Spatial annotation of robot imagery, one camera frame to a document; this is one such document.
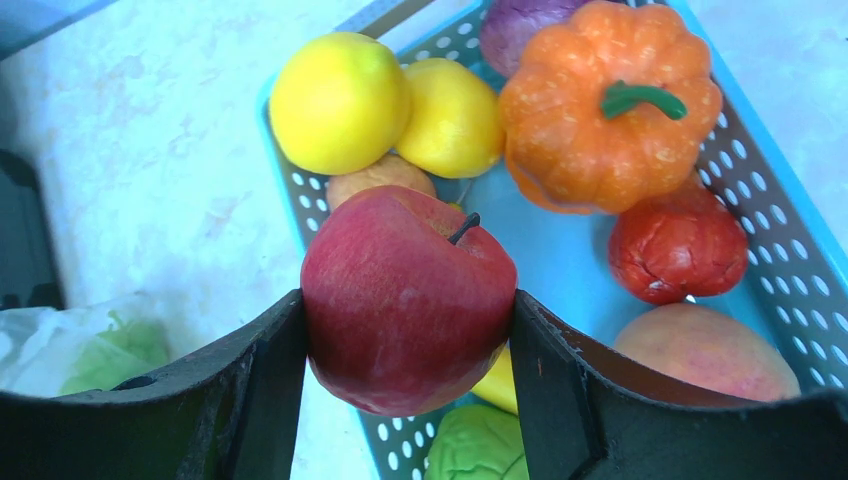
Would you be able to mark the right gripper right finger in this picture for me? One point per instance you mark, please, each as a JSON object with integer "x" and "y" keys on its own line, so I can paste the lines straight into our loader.
{"x": 588, "y": 412}

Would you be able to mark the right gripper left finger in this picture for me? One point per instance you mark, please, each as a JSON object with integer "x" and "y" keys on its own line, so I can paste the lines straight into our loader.
{"x": 226, "y": 411}

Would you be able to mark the green toy grapes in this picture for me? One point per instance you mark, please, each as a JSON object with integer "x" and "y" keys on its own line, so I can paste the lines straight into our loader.
{"x": 126, "y": 348}

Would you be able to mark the clear dotted zip bag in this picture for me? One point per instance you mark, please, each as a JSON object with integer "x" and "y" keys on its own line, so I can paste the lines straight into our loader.
{"x": 39, "y": 344}

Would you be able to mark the red toy apple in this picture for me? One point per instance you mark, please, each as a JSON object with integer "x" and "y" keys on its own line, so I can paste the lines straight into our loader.
{"x": 408, "y": 301}

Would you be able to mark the small orange toy fruit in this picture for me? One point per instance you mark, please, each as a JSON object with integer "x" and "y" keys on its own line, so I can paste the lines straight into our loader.
{"x": 391, "y": 169}

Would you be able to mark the small yellow toy lemon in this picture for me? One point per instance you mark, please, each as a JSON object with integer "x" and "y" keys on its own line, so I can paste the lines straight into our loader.
{"x": 454, "y": 130}

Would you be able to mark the blue perforated plastic basket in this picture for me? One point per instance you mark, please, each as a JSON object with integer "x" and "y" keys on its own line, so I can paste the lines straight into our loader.
{"x": 794, "y": 293}

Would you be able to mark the yellow toy banana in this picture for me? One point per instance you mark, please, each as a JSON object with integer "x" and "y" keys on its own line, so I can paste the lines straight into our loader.
{"x": 497, "y": 386}

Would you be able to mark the green toy lime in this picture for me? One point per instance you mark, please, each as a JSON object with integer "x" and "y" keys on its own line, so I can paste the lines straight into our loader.
{"x": 477, "y": 442}

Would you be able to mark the toy peach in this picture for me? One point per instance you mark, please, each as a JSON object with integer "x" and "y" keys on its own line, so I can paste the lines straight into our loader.
{"x": 706, "y": 348}

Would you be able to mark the red toy pepper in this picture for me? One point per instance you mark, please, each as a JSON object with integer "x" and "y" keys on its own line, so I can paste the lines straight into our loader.
{"x": 683, "y": 243}

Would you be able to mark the black poker chip case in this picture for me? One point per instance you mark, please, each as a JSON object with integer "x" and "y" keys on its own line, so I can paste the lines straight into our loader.
{"x": 29, "y": 276}

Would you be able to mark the orange toy pumpkin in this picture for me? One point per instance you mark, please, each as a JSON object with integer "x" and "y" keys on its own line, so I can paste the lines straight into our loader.
{"x": 608, "y": 108}

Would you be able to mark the purple toy onion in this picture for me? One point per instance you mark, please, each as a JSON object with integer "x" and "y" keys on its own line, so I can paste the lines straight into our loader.
{"x": 510, "y": 24}

